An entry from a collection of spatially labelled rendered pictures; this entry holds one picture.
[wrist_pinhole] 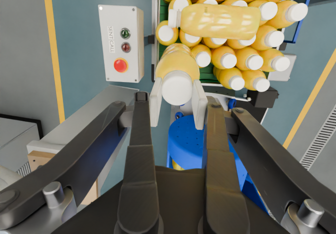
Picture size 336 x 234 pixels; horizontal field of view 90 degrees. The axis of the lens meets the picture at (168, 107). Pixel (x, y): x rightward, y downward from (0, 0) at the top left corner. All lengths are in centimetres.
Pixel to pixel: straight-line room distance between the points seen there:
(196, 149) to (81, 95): 160
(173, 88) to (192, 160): 32
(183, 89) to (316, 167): 256
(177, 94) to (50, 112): 208
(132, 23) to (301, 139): 214
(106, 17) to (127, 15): 6
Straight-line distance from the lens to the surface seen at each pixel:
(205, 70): 71
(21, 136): 216
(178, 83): 20
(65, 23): 186
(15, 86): 235
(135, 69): 51
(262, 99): 70
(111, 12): 52
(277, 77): 86
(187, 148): 50
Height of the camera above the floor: 159
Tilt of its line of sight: 66 degrees down
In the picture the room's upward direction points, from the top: 173 degrees counter-clockwise
